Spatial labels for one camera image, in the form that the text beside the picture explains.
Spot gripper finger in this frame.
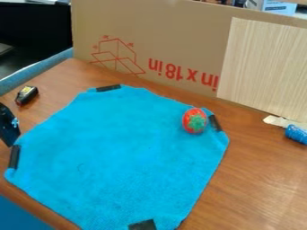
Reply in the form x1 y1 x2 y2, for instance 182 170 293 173
0 102 22 148

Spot blue cloth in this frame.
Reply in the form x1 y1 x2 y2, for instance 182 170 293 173
2 84 232 230

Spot black tool with yellow label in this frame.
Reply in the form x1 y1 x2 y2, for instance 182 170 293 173
14 85 41 107

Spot cardboard box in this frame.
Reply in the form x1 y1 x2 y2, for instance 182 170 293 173
69 0 307 99

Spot red toy tomato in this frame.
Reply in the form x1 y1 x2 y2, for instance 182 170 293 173
180 107 210 135

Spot light wooden board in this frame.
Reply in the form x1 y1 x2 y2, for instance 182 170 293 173
215 16 307 124

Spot white cardboard piece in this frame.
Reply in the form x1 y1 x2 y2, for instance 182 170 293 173
261 114 307 131

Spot blue toy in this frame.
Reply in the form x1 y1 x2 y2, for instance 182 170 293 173
284 123 307 146

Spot white box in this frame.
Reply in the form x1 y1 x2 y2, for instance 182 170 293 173
243 0 300 17

